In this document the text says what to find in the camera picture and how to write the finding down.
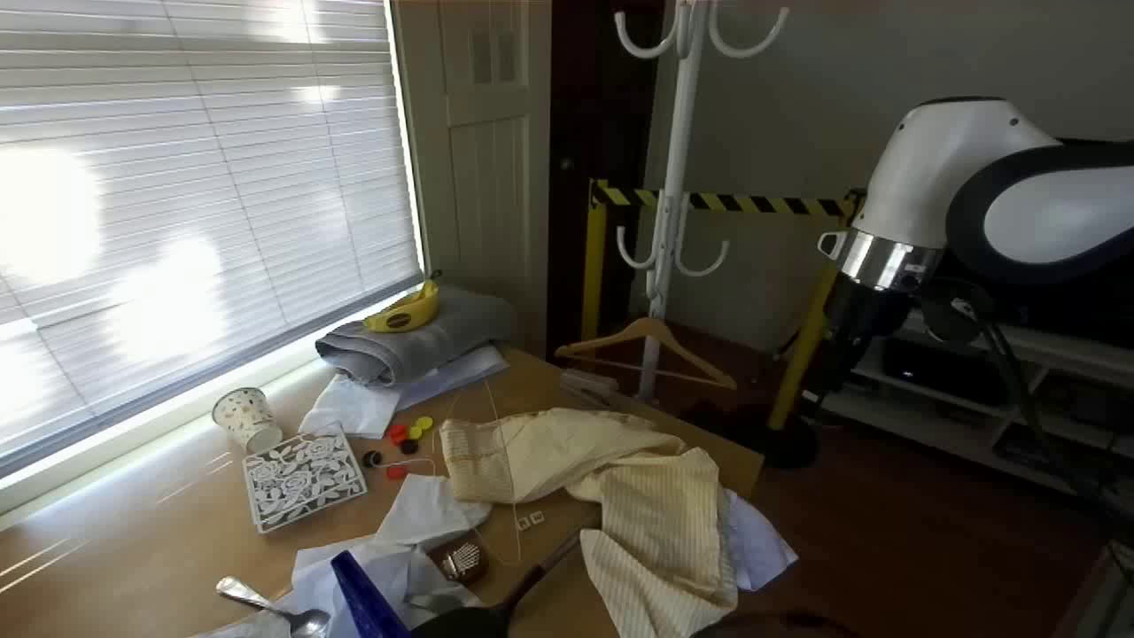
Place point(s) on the white window blinds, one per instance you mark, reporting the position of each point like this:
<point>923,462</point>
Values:
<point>177,180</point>

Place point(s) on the blue grid game board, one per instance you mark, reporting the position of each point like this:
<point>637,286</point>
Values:
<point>358,605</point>

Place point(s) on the grey folded towel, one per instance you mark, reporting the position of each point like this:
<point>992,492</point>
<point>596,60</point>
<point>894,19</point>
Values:
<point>446,343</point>

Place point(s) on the red game disc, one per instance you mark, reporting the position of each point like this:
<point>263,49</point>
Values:
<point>399,473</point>
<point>399,435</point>

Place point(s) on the yellow black striped barrier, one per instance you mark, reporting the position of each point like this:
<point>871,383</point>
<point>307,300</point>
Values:
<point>591,272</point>

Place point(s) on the white folded cloth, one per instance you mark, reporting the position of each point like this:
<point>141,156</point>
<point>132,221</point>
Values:
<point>348,410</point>

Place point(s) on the small grey flat object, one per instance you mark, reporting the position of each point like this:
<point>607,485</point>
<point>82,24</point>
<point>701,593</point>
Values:
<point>590,386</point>

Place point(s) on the clear plastic bag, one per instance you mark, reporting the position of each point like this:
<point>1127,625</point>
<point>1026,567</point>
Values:
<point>393,567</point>

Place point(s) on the black television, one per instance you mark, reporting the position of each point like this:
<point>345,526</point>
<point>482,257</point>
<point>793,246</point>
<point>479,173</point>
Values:
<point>1092,312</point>

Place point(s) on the white patterned square box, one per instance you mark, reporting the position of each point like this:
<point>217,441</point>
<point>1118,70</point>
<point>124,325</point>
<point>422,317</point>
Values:
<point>302,479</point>

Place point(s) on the white television stand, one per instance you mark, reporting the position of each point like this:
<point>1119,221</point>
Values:
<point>1064,356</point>

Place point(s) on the metal spoon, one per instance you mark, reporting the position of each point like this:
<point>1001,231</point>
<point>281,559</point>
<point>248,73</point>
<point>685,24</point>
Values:
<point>241,593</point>

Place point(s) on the yellow game disc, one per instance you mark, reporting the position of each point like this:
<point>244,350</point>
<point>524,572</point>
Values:
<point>422,425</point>

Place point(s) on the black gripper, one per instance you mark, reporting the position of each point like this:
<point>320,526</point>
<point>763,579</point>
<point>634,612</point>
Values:
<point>870,332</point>

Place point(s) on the black media box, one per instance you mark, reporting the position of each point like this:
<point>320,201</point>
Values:
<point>945,373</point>

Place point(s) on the black game disc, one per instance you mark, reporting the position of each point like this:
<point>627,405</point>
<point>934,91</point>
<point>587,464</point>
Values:
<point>372,460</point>
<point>408,449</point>

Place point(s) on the white patterned cloth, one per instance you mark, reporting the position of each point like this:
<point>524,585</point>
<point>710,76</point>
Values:
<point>756,542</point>

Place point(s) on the black frying pan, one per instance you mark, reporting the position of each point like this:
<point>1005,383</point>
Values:
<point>472,620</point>

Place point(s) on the white patterned paper cup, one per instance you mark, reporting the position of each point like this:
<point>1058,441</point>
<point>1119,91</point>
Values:
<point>244,416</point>

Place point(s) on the wooden clothes hanger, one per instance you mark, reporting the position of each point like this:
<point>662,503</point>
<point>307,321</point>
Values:
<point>596,338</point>

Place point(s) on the white coat rack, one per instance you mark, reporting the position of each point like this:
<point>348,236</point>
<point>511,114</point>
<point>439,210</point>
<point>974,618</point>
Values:
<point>675,153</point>

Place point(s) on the dark brown wooden door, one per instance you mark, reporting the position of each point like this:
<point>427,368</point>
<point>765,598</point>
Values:
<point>590,95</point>

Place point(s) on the yellow towel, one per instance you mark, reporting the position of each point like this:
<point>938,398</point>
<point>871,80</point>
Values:
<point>637,496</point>

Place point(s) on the white panelled door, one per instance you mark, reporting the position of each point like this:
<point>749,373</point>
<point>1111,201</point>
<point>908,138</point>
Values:
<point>482,180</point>

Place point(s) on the white napkin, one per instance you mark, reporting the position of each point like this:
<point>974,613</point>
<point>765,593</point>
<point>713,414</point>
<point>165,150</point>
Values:
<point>428,512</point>

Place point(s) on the yellow banana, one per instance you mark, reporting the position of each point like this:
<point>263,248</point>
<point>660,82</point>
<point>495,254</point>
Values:
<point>408,312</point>

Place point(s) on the brown silver wrapped snack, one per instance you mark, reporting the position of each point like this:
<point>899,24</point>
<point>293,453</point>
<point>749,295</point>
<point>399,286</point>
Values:
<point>461,560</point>

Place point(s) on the pale blue sheet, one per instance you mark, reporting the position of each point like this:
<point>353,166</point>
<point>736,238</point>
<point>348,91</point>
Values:
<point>456,376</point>

